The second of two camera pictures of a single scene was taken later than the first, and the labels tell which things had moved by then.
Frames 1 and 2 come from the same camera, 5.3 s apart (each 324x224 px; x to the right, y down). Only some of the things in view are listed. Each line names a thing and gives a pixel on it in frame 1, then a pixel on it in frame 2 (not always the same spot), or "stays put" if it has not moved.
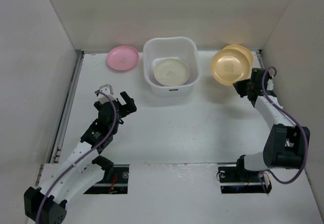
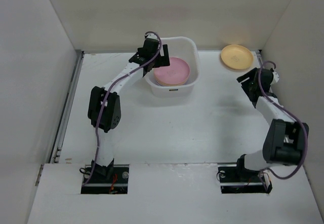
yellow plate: [230, 66] -> [170, 85]
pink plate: [122, 58] -> [178, 71]
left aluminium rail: [67, 107] stays put
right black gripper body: [245, 87] stays put
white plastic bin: [183, 48] stays put
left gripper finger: [129, 102] -> [164, 61]
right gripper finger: [242, 86] -> [250, 74]
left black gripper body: [120, 114] -> [157, 60]
